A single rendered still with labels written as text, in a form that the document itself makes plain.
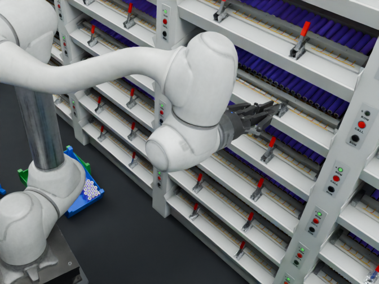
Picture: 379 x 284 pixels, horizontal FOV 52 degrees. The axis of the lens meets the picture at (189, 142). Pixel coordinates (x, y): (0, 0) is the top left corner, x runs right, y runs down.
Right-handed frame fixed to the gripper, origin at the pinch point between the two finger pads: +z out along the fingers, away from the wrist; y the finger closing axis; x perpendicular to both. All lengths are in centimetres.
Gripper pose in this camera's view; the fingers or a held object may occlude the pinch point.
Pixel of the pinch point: (267, 109)
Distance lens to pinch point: 107.7
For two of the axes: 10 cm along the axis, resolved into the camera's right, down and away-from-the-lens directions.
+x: 2.1, -8.2, -5.4
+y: 7.0, 5.1, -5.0
